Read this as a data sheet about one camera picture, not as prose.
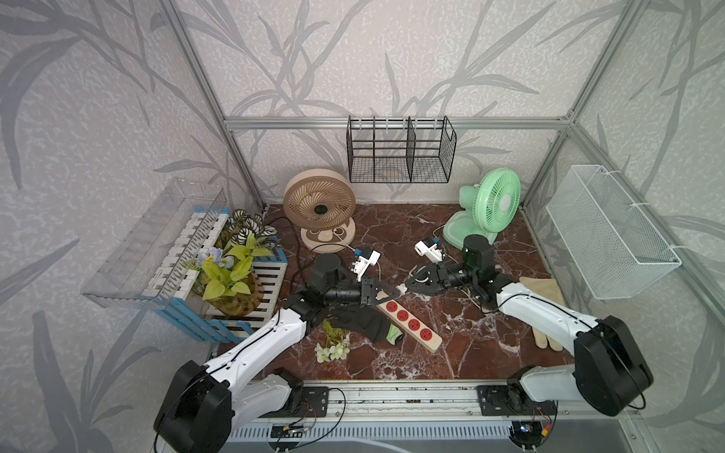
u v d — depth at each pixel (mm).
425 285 683
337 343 806
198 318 706
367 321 870
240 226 802
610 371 417
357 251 704
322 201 889
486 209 854
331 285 622
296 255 1050
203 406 389
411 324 845
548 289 943
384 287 667
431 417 722
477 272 643
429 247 709
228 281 712
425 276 670
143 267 643
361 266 684
